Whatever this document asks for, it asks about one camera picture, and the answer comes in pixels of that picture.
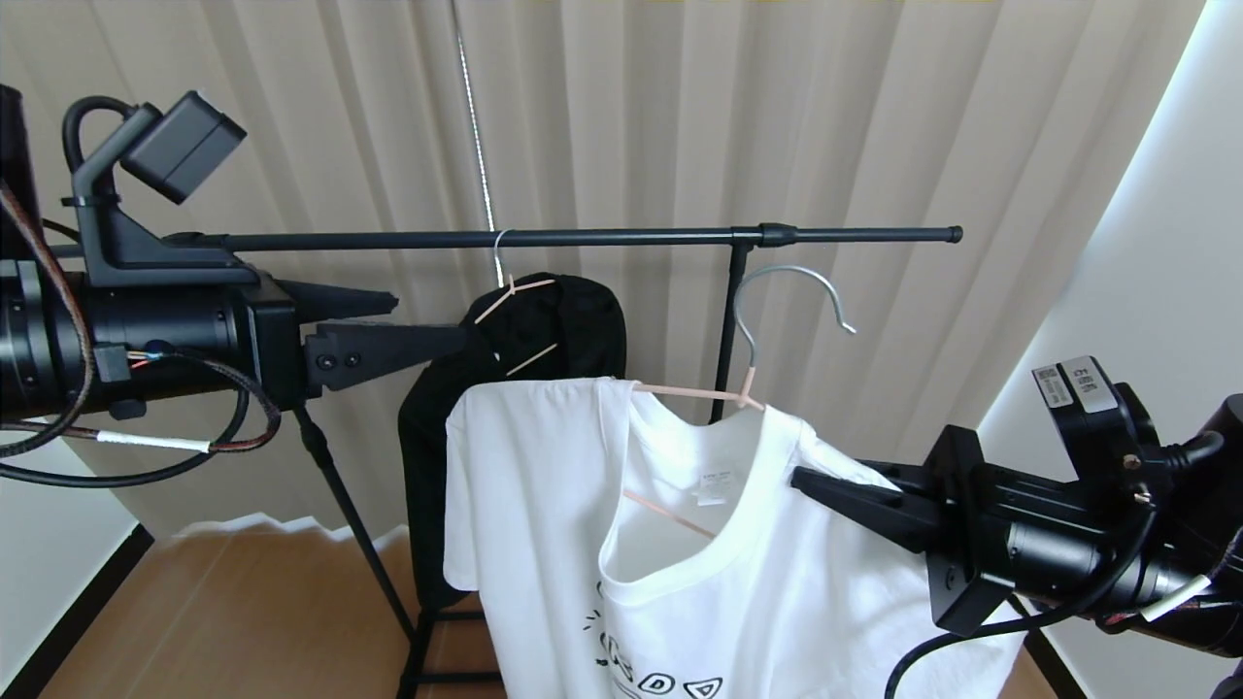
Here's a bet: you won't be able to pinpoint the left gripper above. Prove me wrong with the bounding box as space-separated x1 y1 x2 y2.
83 275 487 410

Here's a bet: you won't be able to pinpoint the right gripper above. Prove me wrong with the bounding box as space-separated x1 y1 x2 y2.
790 424 1197 639

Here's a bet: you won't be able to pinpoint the pink clothes hanger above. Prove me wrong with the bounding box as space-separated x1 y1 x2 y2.
473 229 560 380
621 264 858 541

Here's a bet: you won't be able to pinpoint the black shorts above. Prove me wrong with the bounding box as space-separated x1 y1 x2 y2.
396 274 629 613

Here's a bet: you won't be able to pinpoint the white garment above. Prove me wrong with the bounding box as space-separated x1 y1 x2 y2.
444 376 1030 699

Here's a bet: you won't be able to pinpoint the black clothes rack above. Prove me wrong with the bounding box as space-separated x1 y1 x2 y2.
44 223 965 699

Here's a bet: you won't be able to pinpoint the beige curtain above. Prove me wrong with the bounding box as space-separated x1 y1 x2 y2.
0 0 1205 540

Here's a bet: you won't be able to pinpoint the black cable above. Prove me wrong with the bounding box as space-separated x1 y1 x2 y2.
882 432 1226 699
0 349 255 488

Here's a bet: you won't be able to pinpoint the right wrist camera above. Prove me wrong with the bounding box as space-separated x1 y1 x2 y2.
1031 355 1166 491

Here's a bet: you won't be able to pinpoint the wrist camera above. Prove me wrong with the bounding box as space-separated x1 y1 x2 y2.
1031 355 1166 491
61 90 261 288

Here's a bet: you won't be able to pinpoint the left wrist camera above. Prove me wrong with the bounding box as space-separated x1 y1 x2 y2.
61 90 261 288

